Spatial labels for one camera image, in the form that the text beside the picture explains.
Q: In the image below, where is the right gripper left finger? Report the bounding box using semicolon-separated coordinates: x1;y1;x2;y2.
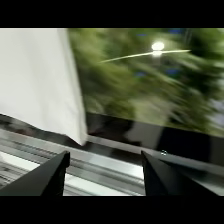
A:
0;150;71;197

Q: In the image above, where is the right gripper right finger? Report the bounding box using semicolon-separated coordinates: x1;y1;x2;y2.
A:
140;150;221;197

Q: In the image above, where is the white garment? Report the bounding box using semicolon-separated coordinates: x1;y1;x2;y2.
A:
0;27;89;147

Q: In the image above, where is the silver frame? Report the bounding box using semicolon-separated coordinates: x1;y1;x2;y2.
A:
0;127;224;197

